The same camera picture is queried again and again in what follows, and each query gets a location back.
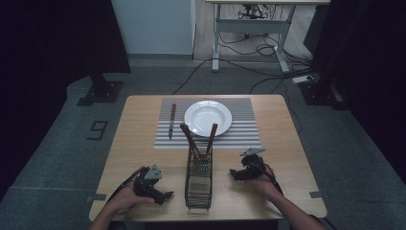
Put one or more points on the person's left hand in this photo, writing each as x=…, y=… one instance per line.
x=127, y=198

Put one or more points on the white desk frame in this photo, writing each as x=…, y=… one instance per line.
x=252, y=26

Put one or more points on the white panel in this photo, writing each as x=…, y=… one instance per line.
x=153, y=25

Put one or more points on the person's right hand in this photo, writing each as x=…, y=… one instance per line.
x=263, y=185

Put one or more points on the white plate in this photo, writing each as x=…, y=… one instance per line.
x=208, y=118

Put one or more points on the dark curtain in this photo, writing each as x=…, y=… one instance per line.
x=367, y=64
x=48, y=48

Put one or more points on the grey striped placemat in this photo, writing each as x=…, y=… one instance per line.
x=242, y=134

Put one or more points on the white power strip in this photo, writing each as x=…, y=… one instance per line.
x=303, y=78

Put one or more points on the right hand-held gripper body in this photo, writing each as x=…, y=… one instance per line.
x=252, y=166

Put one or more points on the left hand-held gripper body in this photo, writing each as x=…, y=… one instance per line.
x=147, y=183

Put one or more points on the black stand base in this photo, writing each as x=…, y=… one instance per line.
x=322, y=94
x=102, y=91

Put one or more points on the grey tape piece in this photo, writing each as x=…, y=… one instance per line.
x=95, y=197
x=316, y=194

